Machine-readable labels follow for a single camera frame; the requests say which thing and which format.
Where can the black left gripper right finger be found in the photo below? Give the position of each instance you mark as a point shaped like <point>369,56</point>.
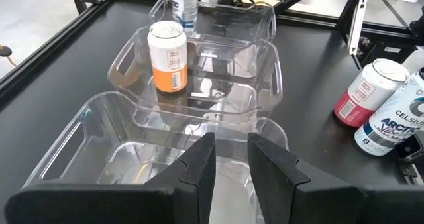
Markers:
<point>314,204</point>

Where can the white and orange soda can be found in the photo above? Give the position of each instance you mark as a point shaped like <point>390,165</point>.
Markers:
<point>167,58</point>

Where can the silver frame bracket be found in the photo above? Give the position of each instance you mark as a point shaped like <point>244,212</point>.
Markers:
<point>357,25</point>

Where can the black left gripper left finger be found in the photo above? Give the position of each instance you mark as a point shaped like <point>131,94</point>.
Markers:
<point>132,204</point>

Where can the black table frame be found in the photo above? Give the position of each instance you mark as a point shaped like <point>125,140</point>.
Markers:
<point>39,56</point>

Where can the white and red soda can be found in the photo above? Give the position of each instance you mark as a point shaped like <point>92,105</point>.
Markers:
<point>364,94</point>

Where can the black table-level camera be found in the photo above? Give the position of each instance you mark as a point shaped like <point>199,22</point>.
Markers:
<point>410,151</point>

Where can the clear plastic bin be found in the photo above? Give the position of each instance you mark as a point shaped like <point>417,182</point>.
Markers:
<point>83,134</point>
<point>232,85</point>
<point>238,22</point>

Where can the black round floor plug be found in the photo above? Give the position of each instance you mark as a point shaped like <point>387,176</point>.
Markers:
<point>5,51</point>

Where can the Celsius Arctic Vibe can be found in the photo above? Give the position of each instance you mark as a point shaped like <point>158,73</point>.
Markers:
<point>391,124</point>

